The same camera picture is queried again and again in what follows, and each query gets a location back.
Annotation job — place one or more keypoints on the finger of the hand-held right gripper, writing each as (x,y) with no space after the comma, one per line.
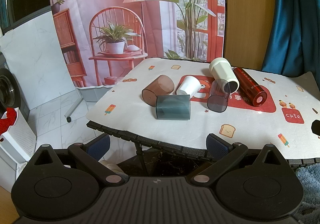
(316,127)

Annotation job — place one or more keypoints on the cream faceted cup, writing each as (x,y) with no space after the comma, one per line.
(221,70)

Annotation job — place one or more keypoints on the teal translucent cup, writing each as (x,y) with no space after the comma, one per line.
(173,107)

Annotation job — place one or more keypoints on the red metallic bottle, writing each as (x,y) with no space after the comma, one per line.
(248,85)

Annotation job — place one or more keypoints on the blue curtain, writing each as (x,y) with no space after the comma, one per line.
(297,18)

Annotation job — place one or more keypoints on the beige rounded object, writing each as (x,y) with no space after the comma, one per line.
(112,165)

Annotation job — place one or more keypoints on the blue fuzzy rug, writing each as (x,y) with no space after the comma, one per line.
(310,189)

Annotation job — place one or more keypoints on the washing machine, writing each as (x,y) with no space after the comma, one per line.
(10,88)

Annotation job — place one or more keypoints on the white perforated basket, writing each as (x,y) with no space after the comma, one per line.
(18,139)

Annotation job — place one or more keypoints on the grey stand leg with wheel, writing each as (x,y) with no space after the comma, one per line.
(73,106)

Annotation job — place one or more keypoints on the printed table mat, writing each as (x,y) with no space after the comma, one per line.
(155,129)

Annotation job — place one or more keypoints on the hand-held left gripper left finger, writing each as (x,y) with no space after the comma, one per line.
(98,146)

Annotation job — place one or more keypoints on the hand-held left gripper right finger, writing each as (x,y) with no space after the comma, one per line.
(217,146)

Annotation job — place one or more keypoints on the wooden door panel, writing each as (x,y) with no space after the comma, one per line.
(247,13)

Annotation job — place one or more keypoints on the pink room wall poster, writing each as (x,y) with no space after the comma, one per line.
(150,26)

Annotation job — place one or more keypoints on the red cloth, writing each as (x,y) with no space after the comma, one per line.
(8,119)

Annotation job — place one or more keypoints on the white plastic cup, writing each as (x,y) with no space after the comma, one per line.
(188,86)

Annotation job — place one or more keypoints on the brown translucent cup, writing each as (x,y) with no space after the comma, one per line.
(158,88)

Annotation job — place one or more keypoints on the grey translucent cup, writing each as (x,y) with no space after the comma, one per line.
(218,99)

